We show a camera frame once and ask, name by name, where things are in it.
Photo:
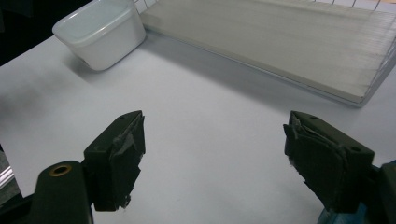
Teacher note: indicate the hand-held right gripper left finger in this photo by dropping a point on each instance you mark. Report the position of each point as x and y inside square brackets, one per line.
[116, 161]

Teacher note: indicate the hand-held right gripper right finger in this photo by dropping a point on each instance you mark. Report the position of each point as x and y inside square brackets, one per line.
[327, 165]

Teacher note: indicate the white plastic container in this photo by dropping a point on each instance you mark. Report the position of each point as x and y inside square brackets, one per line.
[106, 43]

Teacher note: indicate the metal rail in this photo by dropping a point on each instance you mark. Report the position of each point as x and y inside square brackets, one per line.
[6, 179]

